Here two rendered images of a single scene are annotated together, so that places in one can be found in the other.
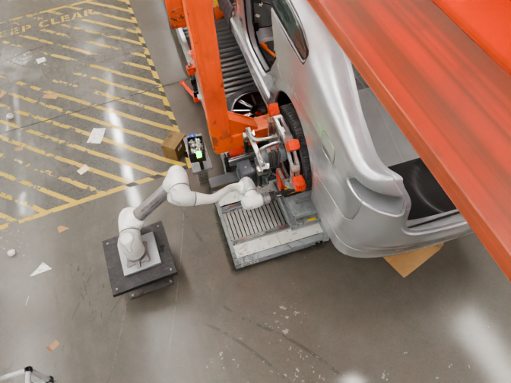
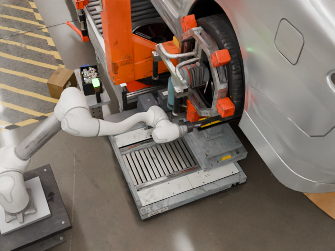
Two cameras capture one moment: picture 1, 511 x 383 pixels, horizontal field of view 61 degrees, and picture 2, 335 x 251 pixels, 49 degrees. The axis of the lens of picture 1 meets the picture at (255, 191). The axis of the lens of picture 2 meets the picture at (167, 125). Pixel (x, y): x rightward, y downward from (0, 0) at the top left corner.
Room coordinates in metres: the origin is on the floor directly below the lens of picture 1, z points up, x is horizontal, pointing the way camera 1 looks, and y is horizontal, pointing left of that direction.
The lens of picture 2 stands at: (0.39, 0.31, 2.40)
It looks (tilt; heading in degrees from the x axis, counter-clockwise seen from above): 49 degrees down; 348
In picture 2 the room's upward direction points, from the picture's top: 3 degrees clockwise
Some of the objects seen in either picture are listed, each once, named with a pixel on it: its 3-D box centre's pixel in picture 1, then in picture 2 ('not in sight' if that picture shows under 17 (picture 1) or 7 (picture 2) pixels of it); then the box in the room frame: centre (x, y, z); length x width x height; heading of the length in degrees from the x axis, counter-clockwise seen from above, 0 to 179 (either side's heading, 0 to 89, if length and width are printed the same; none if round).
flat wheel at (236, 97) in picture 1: (258, 117); (157, 50); (2.95, -0.10, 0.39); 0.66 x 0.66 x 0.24
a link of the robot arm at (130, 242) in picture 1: (130, 243); (10, 190); (1.64, 0.97, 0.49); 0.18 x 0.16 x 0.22; 10
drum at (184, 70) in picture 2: (274, 154); (189, 76); (2.08, -0.16, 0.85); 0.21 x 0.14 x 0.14; 103
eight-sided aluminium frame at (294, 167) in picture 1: (282, 151); (200, 73); (2.09, -0.23, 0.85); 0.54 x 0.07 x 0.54; 13
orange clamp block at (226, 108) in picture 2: (298, 183); (225, 107); (1.79, -0.31, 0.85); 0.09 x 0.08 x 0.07; 13
